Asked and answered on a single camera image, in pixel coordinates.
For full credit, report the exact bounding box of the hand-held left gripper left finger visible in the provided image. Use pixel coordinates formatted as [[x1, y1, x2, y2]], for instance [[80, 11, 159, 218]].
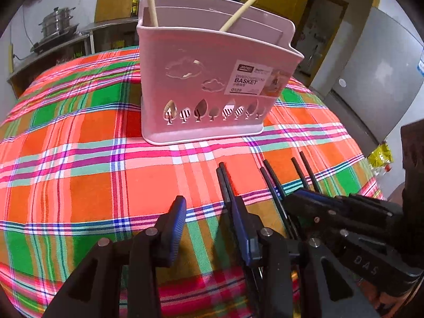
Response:
[[43, 195, 188, 318]]

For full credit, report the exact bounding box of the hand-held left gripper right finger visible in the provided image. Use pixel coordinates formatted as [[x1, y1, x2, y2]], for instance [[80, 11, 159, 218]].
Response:
[[231, 195, 381, 318]]

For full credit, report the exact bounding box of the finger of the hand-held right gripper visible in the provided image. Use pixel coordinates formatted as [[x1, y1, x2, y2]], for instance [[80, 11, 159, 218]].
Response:
[[286, 189, 404, 218], [289, 209, 346, 250]]

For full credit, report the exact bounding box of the pink plastic utensil basket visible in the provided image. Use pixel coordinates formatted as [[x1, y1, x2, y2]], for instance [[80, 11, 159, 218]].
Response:
[[136, 0, 304, 146]]

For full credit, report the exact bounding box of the yellow plastic bag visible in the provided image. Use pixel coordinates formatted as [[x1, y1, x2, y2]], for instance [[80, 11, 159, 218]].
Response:
[[367, 142, 394, 174]]

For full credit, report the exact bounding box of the plaid tablecloth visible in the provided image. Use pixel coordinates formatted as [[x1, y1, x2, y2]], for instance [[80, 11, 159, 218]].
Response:
[[0, 45, 385, 318]]

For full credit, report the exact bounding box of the silver refrigerator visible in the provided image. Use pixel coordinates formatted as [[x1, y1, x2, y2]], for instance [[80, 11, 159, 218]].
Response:
[[310, 5, 424, 148]]

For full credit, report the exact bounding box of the steel kitchen table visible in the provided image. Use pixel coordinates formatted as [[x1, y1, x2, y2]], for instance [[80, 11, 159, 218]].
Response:
[[79, 18, 140, 57]]

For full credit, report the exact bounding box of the low wooden shelf unit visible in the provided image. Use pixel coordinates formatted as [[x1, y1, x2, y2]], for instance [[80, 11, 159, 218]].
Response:
[[7, 33, 91, 99]]

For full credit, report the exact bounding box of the wooden chopstick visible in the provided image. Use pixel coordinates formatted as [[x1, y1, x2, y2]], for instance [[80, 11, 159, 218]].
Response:
[[219, 0, 267, 33], [144, 0, 159, 28]]

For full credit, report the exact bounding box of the black cooktop stove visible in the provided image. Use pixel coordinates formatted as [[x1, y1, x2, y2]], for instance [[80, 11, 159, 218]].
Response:
[[31, 28, 83, 54]]

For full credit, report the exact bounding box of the steel steamer pot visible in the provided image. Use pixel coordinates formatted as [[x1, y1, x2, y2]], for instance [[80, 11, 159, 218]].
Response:
[[38, 7, 76, 38]]

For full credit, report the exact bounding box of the yellow door frame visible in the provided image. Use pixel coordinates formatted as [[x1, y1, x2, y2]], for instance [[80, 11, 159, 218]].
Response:
[[293, 0, 381, 87]]

